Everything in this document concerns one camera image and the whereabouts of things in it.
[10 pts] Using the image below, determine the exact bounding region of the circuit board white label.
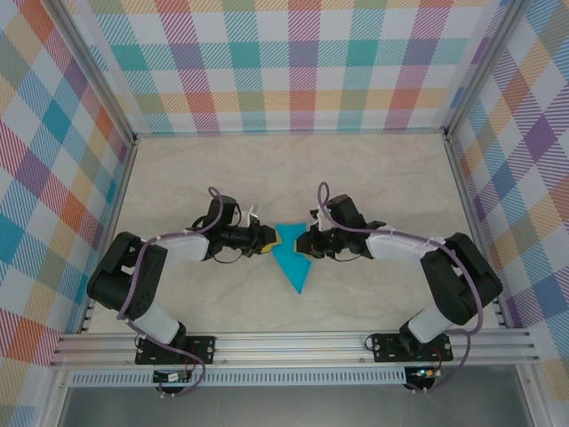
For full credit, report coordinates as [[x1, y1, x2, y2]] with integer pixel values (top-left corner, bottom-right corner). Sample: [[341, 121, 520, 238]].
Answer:
[[152, 370, 193, 384]]

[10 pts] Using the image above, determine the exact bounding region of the purple cable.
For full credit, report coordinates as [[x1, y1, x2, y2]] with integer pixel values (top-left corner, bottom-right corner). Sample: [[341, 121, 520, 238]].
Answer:
[[116, 186, 226, 399], [317, 181, 486, 396]]

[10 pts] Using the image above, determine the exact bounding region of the thin aluminium rail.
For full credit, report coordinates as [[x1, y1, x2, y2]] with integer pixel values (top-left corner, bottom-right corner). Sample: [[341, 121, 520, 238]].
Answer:
[[132, 127, 450, 137]]

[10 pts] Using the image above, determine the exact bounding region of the thin black cable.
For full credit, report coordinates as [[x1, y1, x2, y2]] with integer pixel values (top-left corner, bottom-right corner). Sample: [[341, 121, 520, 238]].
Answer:
[[208, 248, 248, 264], [335, 248, 370, 263]]

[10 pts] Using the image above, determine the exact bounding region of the grey metal panel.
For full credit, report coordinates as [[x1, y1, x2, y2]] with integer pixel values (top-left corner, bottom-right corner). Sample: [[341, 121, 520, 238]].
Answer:
[[57, 384, 534, 427]]

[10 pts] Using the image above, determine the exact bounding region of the aluminium cross rail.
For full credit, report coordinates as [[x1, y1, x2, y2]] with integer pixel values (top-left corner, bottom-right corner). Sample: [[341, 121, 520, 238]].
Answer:
[[49, 327, 541, 368]]

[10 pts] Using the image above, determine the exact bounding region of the aluminium frame post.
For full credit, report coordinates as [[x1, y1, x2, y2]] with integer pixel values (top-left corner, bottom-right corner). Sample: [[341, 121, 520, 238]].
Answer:
[[444, 0, 534, 139], [44, 0, 139, 143]]

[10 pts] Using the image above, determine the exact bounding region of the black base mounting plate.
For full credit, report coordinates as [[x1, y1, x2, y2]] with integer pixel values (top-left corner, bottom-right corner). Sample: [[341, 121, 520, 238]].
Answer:
[[134, 335, 218, 367], [371, 331, 453, 364]]

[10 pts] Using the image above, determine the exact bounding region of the blue square paper sheet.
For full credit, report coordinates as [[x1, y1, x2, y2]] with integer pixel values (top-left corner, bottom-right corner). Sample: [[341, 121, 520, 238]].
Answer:
[[271, 221, 315, 296]]

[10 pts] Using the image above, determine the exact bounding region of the aluminium side rail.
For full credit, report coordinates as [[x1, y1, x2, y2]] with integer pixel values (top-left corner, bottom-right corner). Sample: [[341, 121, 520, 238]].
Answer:
[[77, 135, 140, 334], [444, 133, 508, 330]]

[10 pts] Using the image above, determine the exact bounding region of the slotted grey cable duct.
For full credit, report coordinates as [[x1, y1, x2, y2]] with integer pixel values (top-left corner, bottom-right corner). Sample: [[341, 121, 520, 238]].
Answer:
[[68, 367, 408, 387]]

